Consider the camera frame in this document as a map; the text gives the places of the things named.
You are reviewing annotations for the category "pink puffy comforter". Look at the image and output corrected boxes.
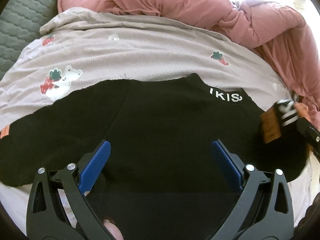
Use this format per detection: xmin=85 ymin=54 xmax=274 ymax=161
xmin=57 ymin=0 xmax=319 ymax=126

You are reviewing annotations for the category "left hand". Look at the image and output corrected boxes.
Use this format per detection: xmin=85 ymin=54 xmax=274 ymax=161
xmin=103 ymin=219 xmax=124 ymax=240

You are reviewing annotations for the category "lilac strawberry print blanket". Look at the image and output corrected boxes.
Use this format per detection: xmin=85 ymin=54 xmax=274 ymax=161
xmin=1 ymin=8 xmax=312 ymax=235

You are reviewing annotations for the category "black sweater with orange patches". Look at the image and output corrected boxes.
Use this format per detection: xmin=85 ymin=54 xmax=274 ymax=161
xmin=1 ymin=74 xmax=307 ymax=239

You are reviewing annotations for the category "grey quilted headboard cushion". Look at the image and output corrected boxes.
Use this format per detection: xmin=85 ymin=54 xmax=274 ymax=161
xmin=0 ymin=0 xmax=126 ymax=81

